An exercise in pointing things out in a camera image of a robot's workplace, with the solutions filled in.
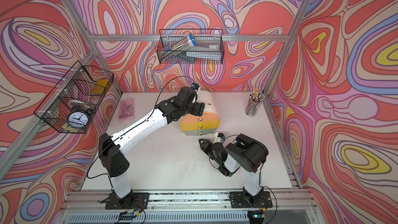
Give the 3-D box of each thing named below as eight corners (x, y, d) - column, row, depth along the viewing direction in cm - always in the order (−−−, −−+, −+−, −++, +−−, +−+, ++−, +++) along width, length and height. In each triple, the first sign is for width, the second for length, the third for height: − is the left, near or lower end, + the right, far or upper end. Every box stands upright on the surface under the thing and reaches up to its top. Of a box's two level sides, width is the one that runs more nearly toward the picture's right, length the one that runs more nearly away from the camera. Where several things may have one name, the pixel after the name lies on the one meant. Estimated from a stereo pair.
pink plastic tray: (119, 121, 107) (118, 119, 105) (121, 101, 119) (119, 99, 117) (134, 117, 109) (133, 115, 107) (134, 98, 121) (133, 96, 119)
